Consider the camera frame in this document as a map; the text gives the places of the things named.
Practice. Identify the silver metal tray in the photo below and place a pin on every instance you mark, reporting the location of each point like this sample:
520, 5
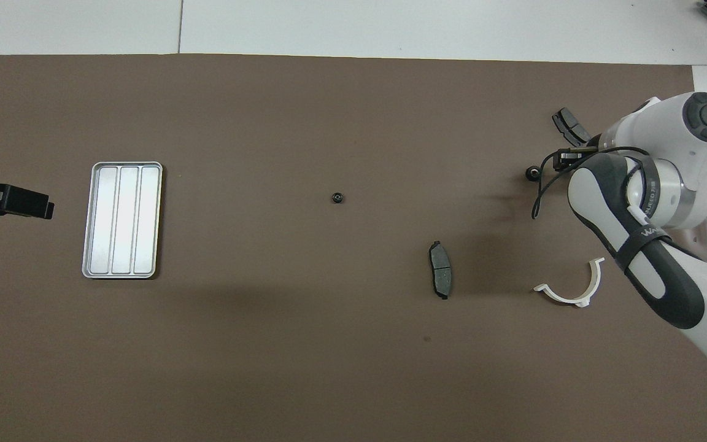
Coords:
123, 221

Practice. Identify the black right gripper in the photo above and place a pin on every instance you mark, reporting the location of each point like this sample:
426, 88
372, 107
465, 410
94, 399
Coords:
568, 159

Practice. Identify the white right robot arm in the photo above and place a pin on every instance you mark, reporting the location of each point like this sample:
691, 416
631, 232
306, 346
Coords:
660, 123

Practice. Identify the grey brake pad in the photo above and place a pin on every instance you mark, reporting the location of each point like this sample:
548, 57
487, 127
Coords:
442, 273
568, 123

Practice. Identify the brown table mat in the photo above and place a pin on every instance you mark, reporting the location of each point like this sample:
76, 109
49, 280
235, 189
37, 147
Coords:
267, 337

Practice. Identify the large black bearing gear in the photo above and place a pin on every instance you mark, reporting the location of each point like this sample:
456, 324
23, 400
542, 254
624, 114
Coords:
531, 174

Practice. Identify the white curved plastic bracket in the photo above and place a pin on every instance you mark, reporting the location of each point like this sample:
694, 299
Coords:
593, 285

